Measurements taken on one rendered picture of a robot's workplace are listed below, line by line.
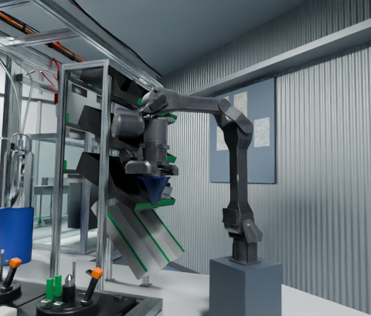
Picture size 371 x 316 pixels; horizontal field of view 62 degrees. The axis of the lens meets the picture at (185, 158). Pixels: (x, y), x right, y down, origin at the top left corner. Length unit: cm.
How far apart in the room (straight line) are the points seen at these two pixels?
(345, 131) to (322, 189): 53
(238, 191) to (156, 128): 29
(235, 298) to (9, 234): 120
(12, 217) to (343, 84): 258
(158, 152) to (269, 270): 43
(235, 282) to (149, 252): 35
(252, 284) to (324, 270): 222
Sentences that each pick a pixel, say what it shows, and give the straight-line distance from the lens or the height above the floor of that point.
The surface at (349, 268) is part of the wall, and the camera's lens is 293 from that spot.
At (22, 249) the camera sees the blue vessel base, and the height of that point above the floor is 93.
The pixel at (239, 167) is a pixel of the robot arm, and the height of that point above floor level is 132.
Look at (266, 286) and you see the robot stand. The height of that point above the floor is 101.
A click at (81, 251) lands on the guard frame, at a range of 190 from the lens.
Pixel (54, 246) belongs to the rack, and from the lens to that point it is 111.
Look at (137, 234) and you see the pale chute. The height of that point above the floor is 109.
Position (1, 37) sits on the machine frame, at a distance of 214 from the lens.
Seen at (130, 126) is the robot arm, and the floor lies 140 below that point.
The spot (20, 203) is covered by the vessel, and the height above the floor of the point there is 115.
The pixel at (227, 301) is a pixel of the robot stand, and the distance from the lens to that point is 90.
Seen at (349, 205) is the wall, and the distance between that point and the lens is 285.
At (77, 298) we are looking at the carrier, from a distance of 87.
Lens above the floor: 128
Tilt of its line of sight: 4 degrees up
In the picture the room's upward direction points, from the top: 1 degrees clockwise
